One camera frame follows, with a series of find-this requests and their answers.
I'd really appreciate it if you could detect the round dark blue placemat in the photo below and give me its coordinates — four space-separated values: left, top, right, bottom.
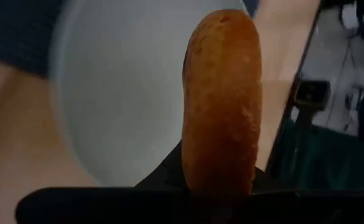
0 0 261 78

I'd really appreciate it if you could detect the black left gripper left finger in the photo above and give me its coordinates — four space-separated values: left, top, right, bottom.
15 141 190 224

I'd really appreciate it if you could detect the white plate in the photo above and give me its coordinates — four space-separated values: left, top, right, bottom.
49 0 251 188

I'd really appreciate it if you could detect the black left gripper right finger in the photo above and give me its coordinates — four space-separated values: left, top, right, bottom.
249 167 364 224

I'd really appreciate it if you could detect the toasted bread slice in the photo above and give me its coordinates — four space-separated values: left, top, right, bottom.
180 9 263 200

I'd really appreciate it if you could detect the black aluminium table frame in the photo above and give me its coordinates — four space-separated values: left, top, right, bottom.
264 4 332 187

